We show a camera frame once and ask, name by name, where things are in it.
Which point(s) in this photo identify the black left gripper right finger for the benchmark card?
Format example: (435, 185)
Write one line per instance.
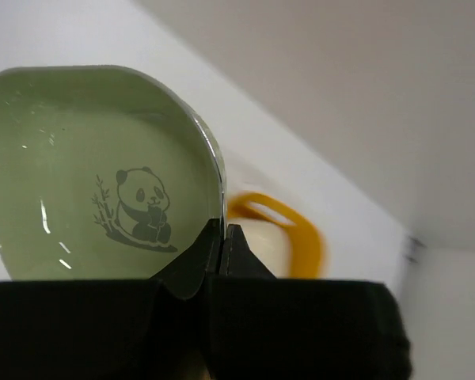
(262, 327)

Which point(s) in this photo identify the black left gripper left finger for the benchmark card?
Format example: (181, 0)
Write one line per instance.
(108, 329)

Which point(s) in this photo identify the green panda plate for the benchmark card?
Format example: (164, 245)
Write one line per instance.
(105, 173)

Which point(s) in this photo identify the yellow plastic bin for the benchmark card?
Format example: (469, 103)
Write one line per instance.
(309, 250)

